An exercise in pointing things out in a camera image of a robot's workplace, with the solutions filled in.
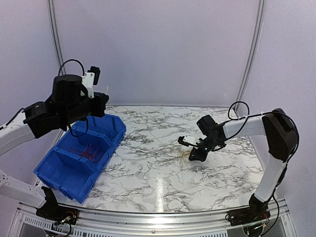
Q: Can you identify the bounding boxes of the blue bin middle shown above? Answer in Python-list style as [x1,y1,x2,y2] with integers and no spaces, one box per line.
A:
[56,129,115,172]

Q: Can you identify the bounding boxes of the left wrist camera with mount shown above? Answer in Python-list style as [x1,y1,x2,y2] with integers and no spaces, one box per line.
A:
[80,66,101,99]

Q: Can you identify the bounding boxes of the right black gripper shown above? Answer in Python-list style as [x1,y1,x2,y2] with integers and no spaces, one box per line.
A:
[189,136,221,162]

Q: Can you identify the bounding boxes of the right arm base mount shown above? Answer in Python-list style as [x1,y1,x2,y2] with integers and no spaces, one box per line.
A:
[225,194,272,226]

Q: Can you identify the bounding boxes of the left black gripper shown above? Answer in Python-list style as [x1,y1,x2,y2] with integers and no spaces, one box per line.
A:
[61,91,109,126]

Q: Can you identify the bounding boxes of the blue bin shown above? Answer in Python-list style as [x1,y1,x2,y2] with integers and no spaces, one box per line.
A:
[56,129,115,172]
[69,114,126,151]
[34,148,98,204]

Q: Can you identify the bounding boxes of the coloured wire bundle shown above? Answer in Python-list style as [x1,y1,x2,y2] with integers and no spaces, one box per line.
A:
[172,147,196,168]

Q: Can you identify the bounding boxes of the aluminium front frame rail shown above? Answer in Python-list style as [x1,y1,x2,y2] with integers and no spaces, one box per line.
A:
[8,199,297,237]

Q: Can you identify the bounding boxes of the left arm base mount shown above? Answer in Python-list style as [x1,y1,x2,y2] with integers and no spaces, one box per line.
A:
[36,186,79,225]

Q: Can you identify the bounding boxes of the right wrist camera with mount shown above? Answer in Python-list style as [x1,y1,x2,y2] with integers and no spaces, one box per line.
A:
[178,135,201,147]

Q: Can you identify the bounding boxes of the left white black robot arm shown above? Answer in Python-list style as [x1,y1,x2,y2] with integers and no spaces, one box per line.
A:
[0,66,109,155]

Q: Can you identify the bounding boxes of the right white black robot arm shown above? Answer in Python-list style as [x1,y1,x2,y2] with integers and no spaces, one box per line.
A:
[178,108,300,221]

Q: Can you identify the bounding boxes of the red wires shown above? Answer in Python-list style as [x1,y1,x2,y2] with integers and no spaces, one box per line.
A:
[66,142,104,165]

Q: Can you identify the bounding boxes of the right aluminium corner post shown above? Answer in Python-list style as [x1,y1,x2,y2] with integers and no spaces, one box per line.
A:
[236,0,266,101]

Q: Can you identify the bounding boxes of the blue bin far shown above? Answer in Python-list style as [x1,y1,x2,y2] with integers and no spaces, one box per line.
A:
[69,114,126,151]

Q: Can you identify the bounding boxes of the blue bin near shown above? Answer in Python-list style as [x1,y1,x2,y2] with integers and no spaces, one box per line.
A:
[34,148,98,204]

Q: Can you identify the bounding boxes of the left aluminium corner post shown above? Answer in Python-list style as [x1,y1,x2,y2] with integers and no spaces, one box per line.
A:
[47,0,66,75]

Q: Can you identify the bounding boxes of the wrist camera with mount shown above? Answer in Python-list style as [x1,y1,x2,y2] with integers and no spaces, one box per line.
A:
[178,135,201,147]
[80,66,101,99]

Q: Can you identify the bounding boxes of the aluminium corner post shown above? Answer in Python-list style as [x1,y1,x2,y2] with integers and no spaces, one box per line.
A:
[47,0,66,75]
[236,0,266,101]

